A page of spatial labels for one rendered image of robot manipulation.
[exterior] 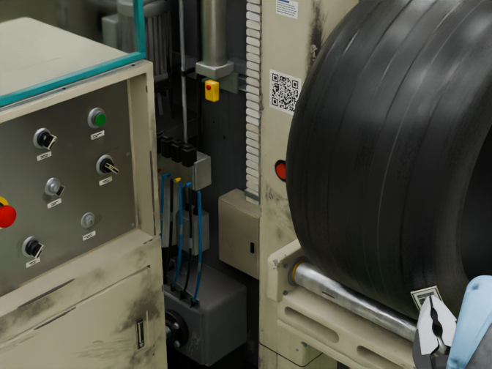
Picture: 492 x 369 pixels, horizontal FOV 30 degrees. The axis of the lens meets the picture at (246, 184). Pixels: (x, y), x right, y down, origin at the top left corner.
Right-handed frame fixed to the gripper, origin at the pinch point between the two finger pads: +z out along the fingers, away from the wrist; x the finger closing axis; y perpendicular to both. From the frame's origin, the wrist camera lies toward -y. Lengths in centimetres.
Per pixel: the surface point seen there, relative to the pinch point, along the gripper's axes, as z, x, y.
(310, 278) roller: 15.5, -21.9, 20.3
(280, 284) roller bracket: 15.9, -27.7, 20.4
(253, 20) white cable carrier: 59, -19, -1
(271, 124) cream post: 43.5, -22.0, 10.6
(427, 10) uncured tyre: 38.1, 10.9, -19.2
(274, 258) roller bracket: 19.5, -27.0, 16.4
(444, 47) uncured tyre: 29.7, 11.8, -21.5
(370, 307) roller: 6.8, -11.7, 17.9
